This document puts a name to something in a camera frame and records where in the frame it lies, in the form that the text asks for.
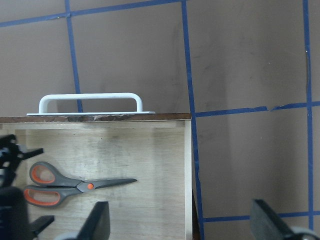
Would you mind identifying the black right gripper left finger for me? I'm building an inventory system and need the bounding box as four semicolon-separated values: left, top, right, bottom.
55;201;111;240

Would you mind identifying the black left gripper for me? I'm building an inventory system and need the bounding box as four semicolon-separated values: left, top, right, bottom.
0;134;55;240

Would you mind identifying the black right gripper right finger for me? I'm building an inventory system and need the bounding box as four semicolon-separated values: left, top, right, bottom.
249;199;320;240

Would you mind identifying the black scissors orange rivet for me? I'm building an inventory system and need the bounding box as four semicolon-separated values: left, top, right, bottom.
23;161;137;208

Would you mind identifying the wooden drawer with white handle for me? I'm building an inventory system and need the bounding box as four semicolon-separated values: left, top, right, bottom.
0;92;194;240

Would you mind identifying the brown paper mat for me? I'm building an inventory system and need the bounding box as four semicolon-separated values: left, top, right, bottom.
0;0;320;240

